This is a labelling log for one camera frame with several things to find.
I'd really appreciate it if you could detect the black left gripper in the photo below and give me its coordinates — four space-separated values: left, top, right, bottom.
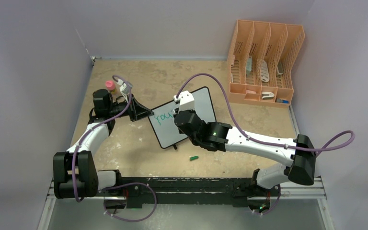
108 94 153 122

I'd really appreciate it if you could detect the white whiteboard black frame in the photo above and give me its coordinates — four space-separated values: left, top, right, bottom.
148 86 216 149

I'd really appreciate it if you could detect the green marker cap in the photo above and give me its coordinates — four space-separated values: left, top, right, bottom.
189 156 199 161

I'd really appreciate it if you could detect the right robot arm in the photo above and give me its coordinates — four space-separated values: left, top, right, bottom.
173 110 316 195

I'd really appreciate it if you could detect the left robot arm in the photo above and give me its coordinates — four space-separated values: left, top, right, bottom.
53 89 154 199

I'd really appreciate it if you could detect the pink lid crayon bottle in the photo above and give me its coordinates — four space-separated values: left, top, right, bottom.
105 80 117 98

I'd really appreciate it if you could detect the white stapler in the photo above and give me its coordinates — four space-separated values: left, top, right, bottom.
261 92 275 100

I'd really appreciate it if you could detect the white perforated object in organizer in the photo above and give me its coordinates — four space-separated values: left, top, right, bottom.
260 60 270 83

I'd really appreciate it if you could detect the peach plastic file organizer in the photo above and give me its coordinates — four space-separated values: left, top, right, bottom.
227 20 305 108

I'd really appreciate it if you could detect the blue small box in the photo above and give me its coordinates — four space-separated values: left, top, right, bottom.
276 98 289 104

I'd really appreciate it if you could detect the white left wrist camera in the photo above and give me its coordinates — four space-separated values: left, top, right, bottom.
117 80 133 95

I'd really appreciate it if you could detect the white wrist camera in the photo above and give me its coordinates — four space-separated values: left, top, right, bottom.
117 80 133 95
173 91 195 114

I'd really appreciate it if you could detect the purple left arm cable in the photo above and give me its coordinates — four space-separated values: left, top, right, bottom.
72 75 158 223

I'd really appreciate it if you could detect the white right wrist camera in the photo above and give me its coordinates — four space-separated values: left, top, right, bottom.
173 91 195 114

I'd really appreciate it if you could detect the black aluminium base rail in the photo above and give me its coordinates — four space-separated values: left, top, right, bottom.
46 176 327 210

